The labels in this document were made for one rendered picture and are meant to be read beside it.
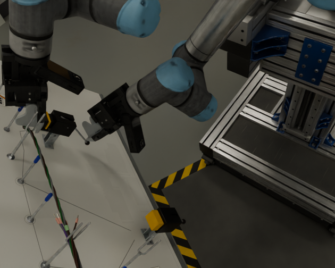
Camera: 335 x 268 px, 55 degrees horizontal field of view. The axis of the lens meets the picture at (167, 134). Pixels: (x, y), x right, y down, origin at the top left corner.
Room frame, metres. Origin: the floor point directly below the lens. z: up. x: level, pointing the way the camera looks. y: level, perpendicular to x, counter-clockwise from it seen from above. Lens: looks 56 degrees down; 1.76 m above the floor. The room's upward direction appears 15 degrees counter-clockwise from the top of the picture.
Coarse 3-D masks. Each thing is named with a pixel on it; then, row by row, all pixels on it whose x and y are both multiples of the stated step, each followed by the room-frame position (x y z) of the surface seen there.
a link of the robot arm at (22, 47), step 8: (16, 40) 0.51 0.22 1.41; (24, 40) 0.51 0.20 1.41; (32, 40) 0.51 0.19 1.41; (40, 40) 0.51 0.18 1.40; (48, 40) 0.52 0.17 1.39; (16, 48) 0.51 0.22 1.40; (24, 48) 0.51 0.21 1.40; (32, 48) 0.50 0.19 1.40; (40, 48) 0.51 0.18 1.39; (48, 48) 0.52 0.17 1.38; (24, 56) 0.50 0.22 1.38; (32, 56) 0.50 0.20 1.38; (40, 56) 0.51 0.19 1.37
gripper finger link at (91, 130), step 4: (84, 124) 0.54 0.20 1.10; (88, 124) 0.53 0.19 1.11; (96, 124) 0.52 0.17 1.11; (84, 128) 0.54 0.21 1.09; (88, 128) 0.53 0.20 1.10; (92, 128) 0.53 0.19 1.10; (96, 128) 0.52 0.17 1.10; (100, 128) 0.51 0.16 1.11; (88, 132) 0.53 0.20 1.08; (92, 132) 0.52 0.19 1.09; (96, 132) 0.52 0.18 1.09; (88, 136) 0.52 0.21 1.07; (88, 140) 0.52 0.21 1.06; (92, 140) 0.51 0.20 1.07
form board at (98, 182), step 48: (48, 96) 0.72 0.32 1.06; (96, 96) 0.83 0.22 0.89; (0, 144) 0.47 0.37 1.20; (96, 144) 0.57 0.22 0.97; (0, 192) 0.34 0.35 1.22; (48, 192) 0.36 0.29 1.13; (96, 192) 0.38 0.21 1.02; (144, 192) 0.41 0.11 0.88; (0, 240) 0.23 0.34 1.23; (48, 240) 0.24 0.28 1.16; (96, 240) 0.25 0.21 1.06; (144, 240) 0.25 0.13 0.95
